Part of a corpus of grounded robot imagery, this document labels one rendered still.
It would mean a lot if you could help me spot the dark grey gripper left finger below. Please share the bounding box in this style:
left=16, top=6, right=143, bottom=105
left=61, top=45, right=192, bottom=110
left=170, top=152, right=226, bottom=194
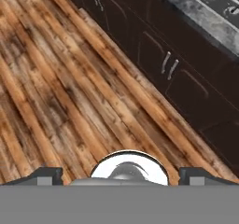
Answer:
left=2, top=166, right=64, bottom=187

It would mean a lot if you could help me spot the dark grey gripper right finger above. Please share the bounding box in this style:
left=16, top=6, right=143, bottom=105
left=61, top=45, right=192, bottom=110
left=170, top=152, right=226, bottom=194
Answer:
left=178, top=166, right=239, bottom=187

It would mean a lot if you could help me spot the round white and black object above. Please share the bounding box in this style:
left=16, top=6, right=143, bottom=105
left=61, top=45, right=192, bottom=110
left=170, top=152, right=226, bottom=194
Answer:
left=89, top=149, right=171, bottom=187

